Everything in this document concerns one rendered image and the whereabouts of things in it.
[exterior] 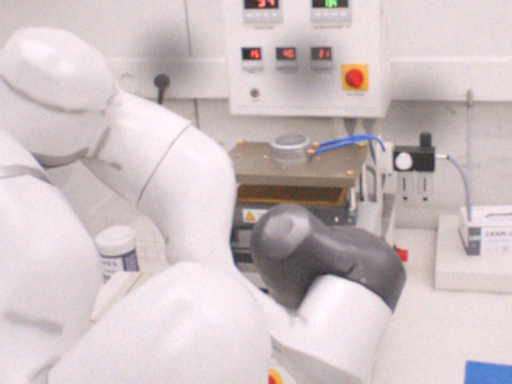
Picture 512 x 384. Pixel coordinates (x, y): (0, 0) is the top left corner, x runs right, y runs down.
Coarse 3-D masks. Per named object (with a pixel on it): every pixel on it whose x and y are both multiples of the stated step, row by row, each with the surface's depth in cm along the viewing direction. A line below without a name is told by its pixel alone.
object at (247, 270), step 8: (240, 232) 120; (248, 232) 120; (232, 240) 126; (240, 240) 120; (248, 240) 120; (240, 264) 117; (248, 264) 117; (240, 272) 114; (248, 272) 114; (256, 272) 114; (248, 280) 114; (256, 280) 114; (264, 288) 114
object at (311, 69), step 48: (240, 0) 131; (288, 0) 130; (336, 0) 128; (384, 0) 130; (240, 48) 135; (288, 48) 132; (336, 48) 131; (384, 48) 132; (240, 96) 138; (288, 96) 136; (336, 96) 134; (384, 96) 134
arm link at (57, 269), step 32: (0, 192) 49; (32, 192) 51; (0, 224) 47; (32, 224) 48; (64, 224) 50; (0, 256) 46; (32, 256) 46; (64, 256) 48; (96, 256) 52; (0, 288) 45; (32, 288) 46; (64, 288) 48; (96, 288) 52; (0, 320) 45; (32, 320) 46; (64, 320) 49; (0, 352) 44; (32, 352) 46; (64, 352) 48
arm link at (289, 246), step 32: (256, 224) 75; (288, 224) 73; (320, 224) 74; (256, 256) 73; (288, 256) 71; (320, 256) 72; (352, 256) 73; (384, 256) 73; (288, 288) 76; (384, 288) 72
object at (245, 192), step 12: (240, 192) 125; (252, 192) 124; (264, 192) 124; (276, 192) 124; (288, 192) 124; (300, 192) 124; (312, 192) 123; (324, 192) 123; (336, 192) 123; (324, 204) 119; (336, 204) 119
